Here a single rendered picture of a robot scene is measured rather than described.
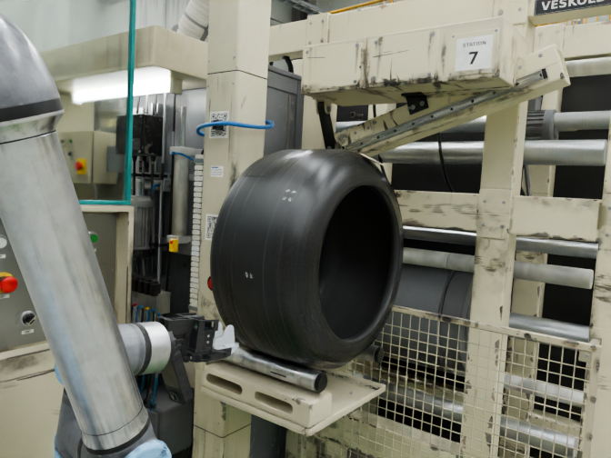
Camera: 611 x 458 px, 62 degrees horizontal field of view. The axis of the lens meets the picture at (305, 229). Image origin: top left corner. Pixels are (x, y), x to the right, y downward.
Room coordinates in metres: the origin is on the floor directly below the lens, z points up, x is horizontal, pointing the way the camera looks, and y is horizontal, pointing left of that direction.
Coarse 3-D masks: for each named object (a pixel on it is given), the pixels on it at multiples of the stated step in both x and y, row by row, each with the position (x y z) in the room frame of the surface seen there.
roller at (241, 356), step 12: (240, 348) 1.29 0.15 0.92; (228, 360) 1.30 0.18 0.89; (240, 360) 1.27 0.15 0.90; (252, 360) 1.25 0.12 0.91; (264, 360) 1.23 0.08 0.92; (276, 360) 1.22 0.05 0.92; (264, 372) 1.22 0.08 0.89; (276, 372) 1.20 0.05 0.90; (288, 372) 1.18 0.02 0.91; (300, 372) 1.16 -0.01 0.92; (312, 372) 1.15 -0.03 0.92; (300, 384) 1.16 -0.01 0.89; (312, 384) 1.13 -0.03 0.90; (324, 384) 1.15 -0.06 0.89
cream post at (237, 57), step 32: (224, 0) 1.44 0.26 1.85; (256, 0) 1.46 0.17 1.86; (224, 32) 1.44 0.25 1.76; (256, 32) 1.46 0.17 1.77; (224, 64) 1.44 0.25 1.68; (256, 64) 1.47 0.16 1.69; (224, 96) 1.44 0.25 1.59; (256, 96) 1.47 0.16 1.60; (224, 160) 1.43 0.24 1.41; (256, 160) 1.48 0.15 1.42; (224, 192) 1.43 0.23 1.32; (224, 416) 1.41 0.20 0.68; (224, 448) 1.41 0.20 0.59
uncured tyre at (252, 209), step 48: (240, 192) 1.19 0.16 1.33; (336, 192) 1.15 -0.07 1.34; (384, 192) 1.32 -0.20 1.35; (240, 240) 1.12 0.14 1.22; (288, 240) 1.07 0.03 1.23; (336, 240) 1.60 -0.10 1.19; (384, 240) 1.51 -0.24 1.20; (240, 288) 1.12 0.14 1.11; (288, 288) 1.06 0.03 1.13; (336, 288) 1.56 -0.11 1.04; (384, 288) 1.47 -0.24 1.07; (240, 336) 1.21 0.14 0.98; (288, 336) 1.09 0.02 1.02; (336, 336) 1.17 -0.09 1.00
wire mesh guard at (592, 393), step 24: (408, 312) 1.52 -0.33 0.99; (528, 336) 1.32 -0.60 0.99; (552, 336) 1.29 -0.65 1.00; (456, 360) 1.43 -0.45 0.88; (600, 360) 1.23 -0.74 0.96; (432, 384) 1.47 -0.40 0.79; (552, 384) 1.29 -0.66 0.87; (384, 408) 1.56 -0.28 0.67; (432, 408) 1.47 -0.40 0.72; (480, 408) 1.39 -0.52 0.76; (312, 456) 1.72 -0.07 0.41; (480, 456) 1.38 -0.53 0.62; (528, 456) 1.31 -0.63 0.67; (552, 456) 1.27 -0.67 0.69
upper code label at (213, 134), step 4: (212, 112) 1.46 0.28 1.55; (216, 112) 1.45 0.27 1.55; (220, 112) 1.44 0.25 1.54; (224, 112) 1.43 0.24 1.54; (228, 112) 1.42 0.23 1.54; (212, 116) 1.46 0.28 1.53; (216, 116) 1.45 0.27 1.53; (220, 116) 1.44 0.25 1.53; (224, 116) 1.43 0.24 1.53; (228, 116) 1.42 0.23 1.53; (212, 120) 1.46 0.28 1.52; (220, 120) 1.44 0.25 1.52; (224, 120) 1.43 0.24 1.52; (212, 128) 1.46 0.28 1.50; (224, 128) 1.43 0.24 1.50; (212, 132) 1.46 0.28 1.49; (216, 132) 1.45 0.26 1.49; (220, 132) 1.44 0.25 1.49; (224, 132) 1.43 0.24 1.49; (212, 136) 1.46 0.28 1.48; (216, 136) 1.45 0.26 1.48; (220, 136) 1.44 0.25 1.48; (224, 136) 1.43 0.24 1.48
